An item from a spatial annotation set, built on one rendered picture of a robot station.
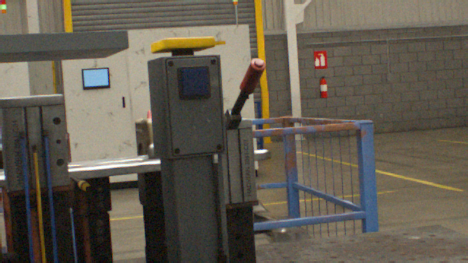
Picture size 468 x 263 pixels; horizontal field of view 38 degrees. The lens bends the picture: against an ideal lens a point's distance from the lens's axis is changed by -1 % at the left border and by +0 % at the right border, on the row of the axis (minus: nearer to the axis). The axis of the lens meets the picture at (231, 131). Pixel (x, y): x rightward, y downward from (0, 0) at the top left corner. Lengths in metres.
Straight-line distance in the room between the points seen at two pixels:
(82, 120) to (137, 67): 0.96
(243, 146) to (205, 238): 0.21
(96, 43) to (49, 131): 0.21
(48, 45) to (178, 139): 0.17
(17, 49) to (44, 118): 0.21
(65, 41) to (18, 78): 8.12
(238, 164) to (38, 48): 0.37
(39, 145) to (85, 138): 7.92
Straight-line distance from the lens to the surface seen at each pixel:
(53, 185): 0.89
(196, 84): 0.75
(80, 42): 0.70
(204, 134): 0.76
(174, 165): 0.76
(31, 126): 0.88
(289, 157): 4.03
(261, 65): 0.84
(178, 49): 0.77
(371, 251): 1.69
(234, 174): 0.95
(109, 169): 1.02
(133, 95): 8.81
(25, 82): 8.80
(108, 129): 8.80
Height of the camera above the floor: 1.09
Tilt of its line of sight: 3 degrees down
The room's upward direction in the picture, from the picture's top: 4 degrees counter-clockwise
